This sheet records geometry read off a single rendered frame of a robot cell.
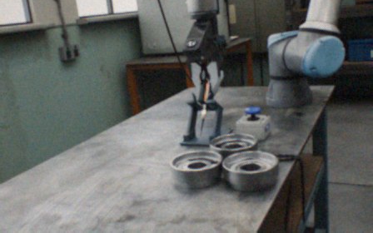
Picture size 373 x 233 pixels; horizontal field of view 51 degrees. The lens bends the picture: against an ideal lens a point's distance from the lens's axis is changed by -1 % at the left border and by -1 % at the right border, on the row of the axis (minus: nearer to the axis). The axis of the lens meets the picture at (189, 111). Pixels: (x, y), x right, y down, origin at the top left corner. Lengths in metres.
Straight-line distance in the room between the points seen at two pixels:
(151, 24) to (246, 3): 1.73
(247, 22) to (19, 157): 3.08
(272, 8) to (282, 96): 3.39
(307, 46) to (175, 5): 2.08
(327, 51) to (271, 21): 3.50
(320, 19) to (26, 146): 1.89
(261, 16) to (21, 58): 2.91
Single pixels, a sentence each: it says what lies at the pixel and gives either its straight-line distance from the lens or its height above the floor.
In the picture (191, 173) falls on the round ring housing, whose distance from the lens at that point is 0.75.
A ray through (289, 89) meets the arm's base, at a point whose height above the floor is 0.86.
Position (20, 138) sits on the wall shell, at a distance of 2.52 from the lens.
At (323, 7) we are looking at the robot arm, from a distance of 1.19.
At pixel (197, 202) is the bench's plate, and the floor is 0.80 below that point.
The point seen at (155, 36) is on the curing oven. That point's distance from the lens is 3.24.
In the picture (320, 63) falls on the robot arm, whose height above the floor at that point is 0.95.
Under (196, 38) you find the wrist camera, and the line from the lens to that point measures 0.96.
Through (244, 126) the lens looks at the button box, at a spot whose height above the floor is 0.84.
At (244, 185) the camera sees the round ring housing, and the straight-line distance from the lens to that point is 0.74.
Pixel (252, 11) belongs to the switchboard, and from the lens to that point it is 4.69.
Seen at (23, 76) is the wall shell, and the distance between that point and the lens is 2.53.
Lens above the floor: 1.13
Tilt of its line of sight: 14 degrees down
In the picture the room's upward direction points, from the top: 6 degrees counter-clockwise
